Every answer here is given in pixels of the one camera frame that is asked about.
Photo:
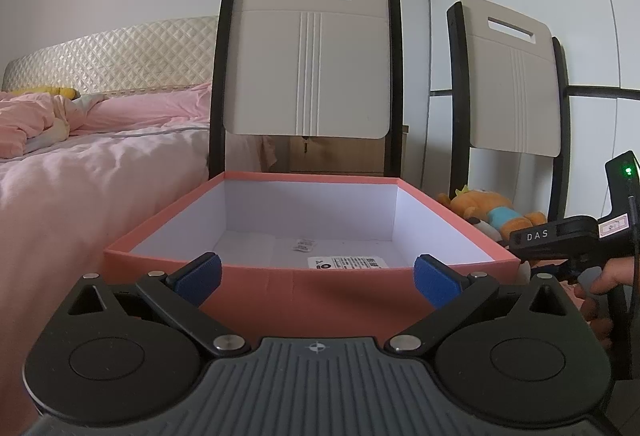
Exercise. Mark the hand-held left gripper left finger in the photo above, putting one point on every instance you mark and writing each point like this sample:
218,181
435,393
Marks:
200,278

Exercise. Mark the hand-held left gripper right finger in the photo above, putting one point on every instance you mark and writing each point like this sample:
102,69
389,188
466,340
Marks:
435,281

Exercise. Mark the pink cardboard box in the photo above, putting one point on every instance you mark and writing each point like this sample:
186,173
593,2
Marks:
310,301

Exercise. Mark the person's right hand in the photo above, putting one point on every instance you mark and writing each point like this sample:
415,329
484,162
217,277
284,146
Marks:
612,277

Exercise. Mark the orange plush toy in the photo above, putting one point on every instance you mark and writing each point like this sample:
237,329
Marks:
492,208

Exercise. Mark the white label sticker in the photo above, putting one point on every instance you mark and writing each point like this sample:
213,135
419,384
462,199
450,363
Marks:
345,263

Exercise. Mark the small white packet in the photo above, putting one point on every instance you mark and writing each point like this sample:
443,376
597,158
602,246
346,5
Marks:
301,246

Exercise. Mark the black horizontal bar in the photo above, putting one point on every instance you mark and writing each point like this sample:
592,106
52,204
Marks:
600,92

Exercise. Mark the wooden nightstand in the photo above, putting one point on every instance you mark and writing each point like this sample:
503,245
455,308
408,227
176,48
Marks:
340,156

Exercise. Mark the pink pillow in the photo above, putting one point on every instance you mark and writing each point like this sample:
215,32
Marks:
145,111

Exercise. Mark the yellow plush toy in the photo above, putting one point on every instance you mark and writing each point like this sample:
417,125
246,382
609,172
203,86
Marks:
50,92

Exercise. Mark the cream quilted headboard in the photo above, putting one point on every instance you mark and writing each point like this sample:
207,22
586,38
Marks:
110,51

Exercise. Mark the cream chair with black frame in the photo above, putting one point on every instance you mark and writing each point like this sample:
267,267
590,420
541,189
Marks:
515,101
310,66

